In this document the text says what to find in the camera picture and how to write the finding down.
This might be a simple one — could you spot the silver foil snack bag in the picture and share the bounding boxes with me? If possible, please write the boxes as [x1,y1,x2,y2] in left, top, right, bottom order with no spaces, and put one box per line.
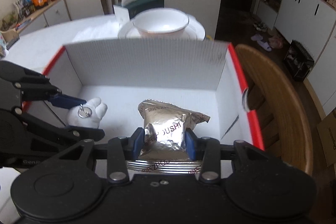
[127,100,210,174]

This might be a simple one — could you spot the white bowl black rim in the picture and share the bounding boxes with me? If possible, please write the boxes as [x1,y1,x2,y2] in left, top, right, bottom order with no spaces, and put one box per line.
[133,8,190,36]

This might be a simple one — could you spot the white paper napkins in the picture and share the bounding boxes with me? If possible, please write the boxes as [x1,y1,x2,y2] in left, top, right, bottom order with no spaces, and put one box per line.
[72,21,120,42]

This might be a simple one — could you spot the red cardboard shoe box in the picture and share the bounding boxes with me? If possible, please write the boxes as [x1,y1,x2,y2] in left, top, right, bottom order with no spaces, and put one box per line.
[44,39,264,149]

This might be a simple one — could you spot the white wall cabinets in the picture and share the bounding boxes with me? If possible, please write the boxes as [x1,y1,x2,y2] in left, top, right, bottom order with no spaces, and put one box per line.
[257,0,336,109]

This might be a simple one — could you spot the white sideboard cabinet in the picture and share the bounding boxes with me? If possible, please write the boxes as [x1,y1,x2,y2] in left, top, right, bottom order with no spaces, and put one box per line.
[16,0,72,36]

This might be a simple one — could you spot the green white tissue box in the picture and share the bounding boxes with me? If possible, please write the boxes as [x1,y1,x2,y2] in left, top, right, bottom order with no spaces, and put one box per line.
[113,0,165,24]

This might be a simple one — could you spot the black floor heater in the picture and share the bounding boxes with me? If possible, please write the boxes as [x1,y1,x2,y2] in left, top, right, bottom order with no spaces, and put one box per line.
[284,40,315,82]

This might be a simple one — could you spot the white plush keychain toy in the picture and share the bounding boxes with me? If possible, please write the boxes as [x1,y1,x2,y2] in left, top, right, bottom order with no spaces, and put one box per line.
[66,97,108,128]

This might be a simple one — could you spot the wooden chair right side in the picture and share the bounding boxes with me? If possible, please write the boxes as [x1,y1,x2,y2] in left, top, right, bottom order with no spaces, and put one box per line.
[235,44,313,174]

